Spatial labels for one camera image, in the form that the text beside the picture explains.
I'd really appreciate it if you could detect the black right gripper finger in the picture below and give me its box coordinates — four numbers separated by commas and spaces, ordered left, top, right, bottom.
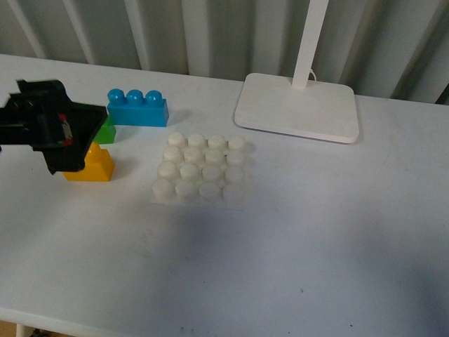
1, 79, 107, 174

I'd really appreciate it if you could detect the yellow two-stud block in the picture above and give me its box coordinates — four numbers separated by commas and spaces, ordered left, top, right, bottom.
62, 142, 114, 182

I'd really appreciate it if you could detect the green block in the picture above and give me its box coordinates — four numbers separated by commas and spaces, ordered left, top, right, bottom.
94, 116, 116, 145

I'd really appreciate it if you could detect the blue three-stud block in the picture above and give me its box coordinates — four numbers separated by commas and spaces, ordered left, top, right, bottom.
107, 88, 169, 127

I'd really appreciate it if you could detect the white lamp stand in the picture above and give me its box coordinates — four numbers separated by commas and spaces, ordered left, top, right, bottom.
234, 1, 359, 144

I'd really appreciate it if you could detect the white studded base plate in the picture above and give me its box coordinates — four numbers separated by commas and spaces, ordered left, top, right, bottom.
151, 131, 250, 210

